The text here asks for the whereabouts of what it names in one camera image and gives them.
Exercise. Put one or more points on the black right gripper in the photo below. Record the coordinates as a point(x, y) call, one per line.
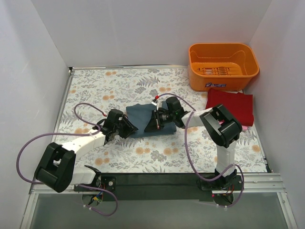
point(156, 119)

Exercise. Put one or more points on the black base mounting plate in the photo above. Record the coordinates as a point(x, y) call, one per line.
point(166, 186)

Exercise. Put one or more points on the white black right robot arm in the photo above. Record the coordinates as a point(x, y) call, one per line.
point(223, 128)

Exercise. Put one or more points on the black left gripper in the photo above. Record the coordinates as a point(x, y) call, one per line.
point(124, 126)

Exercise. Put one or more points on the red folded t-shirt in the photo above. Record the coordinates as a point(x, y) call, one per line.
point(240, 105)

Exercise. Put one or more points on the floral patterned table mat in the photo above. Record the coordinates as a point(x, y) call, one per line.
point(92, 92)

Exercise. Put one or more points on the orange plastic basket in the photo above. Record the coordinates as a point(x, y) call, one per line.
point(221, 66)

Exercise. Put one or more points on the blue-grey t-shirt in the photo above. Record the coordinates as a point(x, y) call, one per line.
point(139, 115)

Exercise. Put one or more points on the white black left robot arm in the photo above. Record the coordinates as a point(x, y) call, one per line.
point(56, 168)

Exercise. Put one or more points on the aluminium frame rail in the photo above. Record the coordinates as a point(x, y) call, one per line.
point(262, 205)

